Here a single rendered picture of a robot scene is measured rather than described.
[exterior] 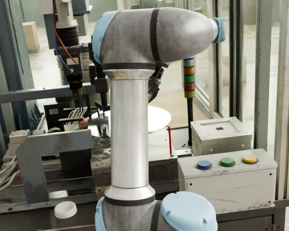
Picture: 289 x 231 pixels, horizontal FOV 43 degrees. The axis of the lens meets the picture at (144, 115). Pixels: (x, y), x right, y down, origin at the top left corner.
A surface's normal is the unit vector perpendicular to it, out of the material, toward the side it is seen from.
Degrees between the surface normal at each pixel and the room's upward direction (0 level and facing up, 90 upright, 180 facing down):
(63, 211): 0
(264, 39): 90
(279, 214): 90
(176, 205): 7
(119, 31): 68
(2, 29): 90
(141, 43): 94
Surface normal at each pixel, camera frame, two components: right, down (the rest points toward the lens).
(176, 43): 0.25, 0.43
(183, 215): 0.04, -0.92
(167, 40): -0.02, 0.38
